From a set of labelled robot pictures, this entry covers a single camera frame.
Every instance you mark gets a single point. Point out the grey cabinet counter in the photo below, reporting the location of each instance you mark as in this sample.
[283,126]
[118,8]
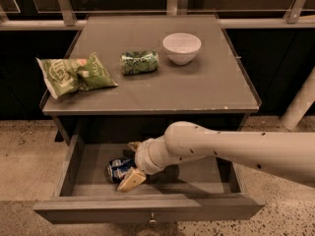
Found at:
[213,83]

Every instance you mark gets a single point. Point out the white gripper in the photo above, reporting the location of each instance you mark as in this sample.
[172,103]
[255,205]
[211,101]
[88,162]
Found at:
[144,158]

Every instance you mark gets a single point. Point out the white bowl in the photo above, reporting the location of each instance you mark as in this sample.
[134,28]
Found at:
[181,48]

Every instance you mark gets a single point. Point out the green soda can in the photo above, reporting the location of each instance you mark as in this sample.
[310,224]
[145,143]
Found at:
[138,62]

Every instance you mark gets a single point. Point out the open grey top drawer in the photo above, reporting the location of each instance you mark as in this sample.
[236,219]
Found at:
[202,190]

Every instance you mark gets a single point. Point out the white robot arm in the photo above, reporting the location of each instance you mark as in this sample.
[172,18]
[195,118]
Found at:
[287,155]

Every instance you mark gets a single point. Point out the blue pepsi can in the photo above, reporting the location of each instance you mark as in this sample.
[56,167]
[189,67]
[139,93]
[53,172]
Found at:
[117,168]

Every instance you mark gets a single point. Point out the metal drawer knob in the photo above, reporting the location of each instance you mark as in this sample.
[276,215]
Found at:
[152,219]

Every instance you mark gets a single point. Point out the green chip bag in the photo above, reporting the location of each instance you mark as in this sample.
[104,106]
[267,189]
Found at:
[63,76]

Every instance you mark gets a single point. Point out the metal window railing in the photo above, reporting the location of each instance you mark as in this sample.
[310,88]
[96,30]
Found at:
[231,14]

